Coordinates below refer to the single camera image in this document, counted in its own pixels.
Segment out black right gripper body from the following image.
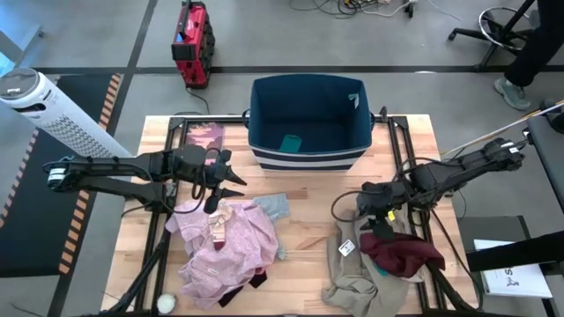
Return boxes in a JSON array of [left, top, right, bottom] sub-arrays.
[[355, 181, 413, 221]]

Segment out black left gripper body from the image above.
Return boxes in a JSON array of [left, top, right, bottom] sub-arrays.
[[174, 144, 234, 216]]

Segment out maroon garment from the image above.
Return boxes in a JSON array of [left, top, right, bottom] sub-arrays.
[[360, 232, 446, 279]]

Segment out pink patterned shirt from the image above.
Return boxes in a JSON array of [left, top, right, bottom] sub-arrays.
[[165, 198, 281, 310]]

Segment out grey knit garment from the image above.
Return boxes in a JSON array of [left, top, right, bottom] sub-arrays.
[[253, 192, 292, 262]]

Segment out khaki pants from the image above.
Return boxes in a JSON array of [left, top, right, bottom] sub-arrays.
[[321, 206, 427, 317]]

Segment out teal rolled cloth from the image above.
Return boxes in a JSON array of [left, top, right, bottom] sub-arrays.
[[278, 134, 304, 154]]

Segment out navy white striped fabric basket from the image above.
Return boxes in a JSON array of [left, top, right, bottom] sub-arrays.
[[241, 73, 375, 173]]

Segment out black pants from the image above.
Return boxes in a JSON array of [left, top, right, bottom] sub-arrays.
[[218, 270, 269, 308]]

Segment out long wooden stick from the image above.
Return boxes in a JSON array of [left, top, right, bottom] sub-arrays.
[[440, 100, 564, 158]]

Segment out red portable device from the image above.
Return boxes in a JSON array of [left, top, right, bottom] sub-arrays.
[[170, 0, 216, 89]]

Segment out white round object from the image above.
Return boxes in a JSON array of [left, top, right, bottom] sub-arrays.
[[156, 292, 178, 315]]

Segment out black flat beam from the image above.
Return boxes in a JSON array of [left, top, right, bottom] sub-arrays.
[[465, 231, 564, 273]]

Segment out white printed paper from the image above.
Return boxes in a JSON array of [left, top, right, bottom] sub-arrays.
[[473, 239, 554, 299]]

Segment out white tower fan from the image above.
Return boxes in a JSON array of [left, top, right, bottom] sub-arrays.
[[0, 66, 133, 159]]

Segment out black padded bench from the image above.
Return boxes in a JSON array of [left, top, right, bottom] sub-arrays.
[[526, 99, 564, 212]]

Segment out black mat with striped edge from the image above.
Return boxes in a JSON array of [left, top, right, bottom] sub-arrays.
[[0, 73, 122, 278]]

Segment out black office stool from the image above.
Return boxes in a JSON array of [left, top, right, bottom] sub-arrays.
[[448, 0, 541, 74]]

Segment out person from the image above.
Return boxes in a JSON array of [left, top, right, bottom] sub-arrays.
[[493, 0, 564, 111]]

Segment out black metal table frame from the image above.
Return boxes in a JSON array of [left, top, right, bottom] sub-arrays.
[[103, 105, 486, 317]]

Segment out floor cable bundle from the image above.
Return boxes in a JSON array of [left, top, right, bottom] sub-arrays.
[[288, 0, 419, 19]]

